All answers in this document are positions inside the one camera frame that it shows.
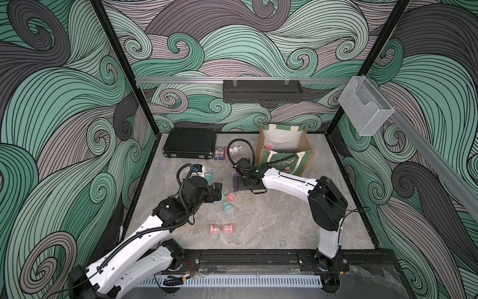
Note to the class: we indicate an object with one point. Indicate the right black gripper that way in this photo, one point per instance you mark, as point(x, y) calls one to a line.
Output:
point(239, 185)

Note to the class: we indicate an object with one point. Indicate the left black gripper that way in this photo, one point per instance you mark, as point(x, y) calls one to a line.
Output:
point(210, 197)

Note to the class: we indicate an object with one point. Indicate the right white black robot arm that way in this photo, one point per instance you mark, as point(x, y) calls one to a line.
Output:
point(327, 204)

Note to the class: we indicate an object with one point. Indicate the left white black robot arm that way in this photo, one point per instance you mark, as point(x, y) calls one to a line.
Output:
point(147, 251)

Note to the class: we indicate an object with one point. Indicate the teal hourglass far left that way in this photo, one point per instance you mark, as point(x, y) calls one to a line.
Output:
point(208, 175)

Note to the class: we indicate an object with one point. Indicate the teal hourglass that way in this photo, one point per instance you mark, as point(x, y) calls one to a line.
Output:
point(208, 175)
point(228, 207)

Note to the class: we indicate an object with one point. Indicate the teal hourglass lower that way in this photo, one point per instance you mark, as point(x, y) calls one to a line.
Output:
point(228, 207)

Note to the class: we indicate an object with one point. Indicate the pink hourglass lying front alone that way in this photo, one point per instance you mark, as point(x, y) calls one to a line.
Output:
point(217, 229)

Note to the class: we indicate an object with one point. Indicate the green jute Christmas canvas bag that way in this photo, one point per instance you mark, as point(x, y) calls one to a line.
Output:
point(291, 148)

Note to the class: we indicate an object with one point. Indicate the white rabbit figurine pink base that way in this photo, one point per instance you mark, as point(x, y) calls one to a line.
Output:
point(232, 152)

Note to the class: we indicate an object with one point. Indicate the blue playing card box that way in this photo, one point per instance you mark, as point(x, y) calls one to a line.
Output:
point(220, 153)

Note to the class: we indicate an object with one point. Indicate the black hard carrying case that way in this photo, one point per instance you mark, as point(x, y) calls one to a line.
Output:
point(194, 143)

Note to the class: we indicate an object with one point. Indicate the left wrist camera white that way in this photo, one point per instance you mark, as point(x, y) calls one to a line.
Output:
point(198, 170)

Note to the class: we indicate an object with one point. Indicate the black perforated wall tray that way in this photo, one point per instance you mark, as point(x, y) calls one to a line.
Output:
point(262, 91)

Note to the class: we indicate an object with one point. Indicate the white slotted cable duct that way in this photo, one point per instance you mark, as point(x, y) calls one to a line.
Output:
point(249, 281)

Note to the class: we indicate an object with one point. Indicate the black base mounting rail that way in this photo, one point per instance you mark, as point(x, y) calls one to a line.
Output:
point(307, 260)

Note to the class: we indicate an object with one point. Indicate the aluminium rail on back wall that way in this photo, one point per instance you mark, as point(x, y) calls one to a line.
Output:
point(220, 80)

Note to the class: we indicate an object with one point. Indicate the aluminium rail on wall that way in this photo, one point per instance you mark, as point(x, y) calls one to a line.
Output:
point(220, 80)
point(413, 122)

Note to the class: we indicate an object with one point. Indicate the clear acrylic wall bin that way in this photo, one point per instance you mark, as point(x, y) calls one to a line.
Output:
point(365, 105)

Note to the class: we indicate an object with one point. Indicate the aluminium rail on right wall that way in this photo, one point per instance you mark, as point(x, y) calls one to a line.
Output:
point(413, 122)

